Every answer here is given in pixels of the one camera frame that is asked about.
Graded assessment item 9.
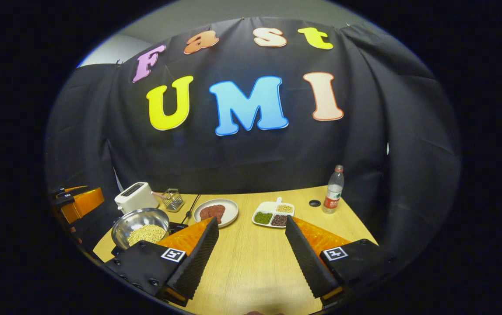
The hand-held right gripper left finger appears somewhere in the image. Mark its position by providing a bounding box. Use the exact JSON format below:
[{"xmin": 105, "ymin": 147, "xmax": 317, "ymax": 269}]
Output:
[{"xmin": 104, "ymin": 217, "xmax": 220, "ymax": 307}]

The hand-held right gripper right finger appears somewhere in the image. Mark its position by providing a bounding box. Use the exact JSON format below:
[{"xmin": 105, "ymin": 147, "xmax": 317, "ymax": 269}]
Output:
[{"xmin": 285, "ymin": 215, "xmax": 393, "ymax": 305}]

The stainless steel pot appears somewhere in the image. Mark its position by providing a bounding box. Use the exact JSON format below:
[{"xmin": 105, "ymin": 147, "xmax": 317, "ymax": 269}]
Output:
[{"xmin": 111, "ymin": 207, "xmax": 188, "ymax": 250}]

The black induction cooktop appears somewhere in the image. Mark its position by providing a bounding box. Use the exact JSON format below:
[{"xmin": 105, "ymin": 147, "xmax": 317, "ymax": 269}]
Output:
[{"xmin": 110, "ymin": 222, "xmax": 189, "ymax": 259}]

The pile of yellow soybeans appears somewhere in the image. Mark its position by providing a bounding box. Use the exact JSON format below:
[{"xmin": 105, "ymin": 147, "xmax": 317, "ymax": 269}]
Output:
[{"xmin": 127, "ymin": 224, "xmax": 166, "ymax": 246}]

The white toaster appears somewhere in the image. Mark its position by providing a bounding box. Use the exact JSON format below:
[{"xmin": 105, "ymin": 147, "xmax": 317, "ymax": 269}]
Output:
[{"xmin": 114, "ymin": 182, "xmax": 159, "ymax": 214}]

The round white plate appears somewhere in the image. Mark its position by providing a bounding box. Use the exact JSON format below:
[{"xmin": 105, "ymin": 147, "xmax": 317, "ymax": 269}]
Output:
[{"xmin": 193, "ymin": 199, "xmax": 239, "ymax": 228}]

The white divided tray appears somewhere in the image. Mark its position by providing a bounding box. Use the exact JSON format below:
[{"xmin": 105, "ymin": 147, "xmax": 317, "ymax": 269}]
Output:
[{"xmin": 252, "ymin": 197, "xmax": 295, "ymax": 228}]

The small clear glass holder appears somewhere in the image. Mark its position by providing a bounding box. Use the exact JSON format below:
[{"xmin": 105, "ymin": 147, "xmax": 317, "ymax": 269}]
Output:
[{"xmin": 162, "ymin": 189, "xmax": 184, "ymax": 213}]

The clear plastic water bottle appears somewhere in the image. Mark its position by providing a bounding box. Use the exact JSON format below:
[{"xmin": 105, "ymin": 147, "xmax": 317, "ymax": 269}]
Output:
[{"xmin": 322, "ymin": 164, "xmax": 345, "ymax": 214}]

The black power cable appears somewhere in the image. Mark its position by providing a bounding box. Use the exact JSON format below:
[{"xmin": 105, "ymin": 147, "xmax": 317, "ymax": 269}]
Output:
[{"xmin": 184, "ymin": 194, "xmax": 201, "ymax": 224}]

